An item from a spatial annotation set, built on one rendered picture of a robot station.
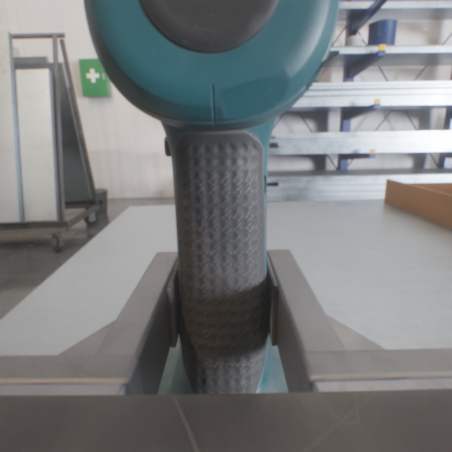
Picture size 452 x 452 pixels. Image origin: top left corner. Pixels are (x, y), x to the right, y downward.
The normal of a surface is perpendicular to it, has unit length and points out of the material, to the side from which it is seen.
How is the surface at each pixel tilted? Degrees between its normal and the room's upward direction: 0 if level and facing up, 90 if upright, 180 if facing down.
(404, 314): 0
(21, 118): 78
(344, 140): 90
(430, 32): 90
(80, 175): 102
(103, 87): 90
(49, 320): 0
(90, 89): 90
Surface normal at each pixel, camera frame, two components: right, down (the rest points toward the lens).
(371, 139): 0.00, 0.26
